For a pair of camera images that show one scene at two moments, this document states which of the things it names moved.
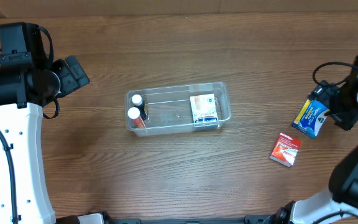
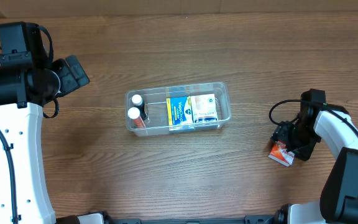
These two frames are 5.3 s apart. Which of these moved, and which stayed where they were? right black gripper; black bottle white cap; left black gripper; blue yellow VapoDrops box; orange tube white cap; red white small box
Moved: blue yellow VapoDrops box; right black gripper
Stayed: orange tube white cap; red white small box; black bottle white cap; left black gripper
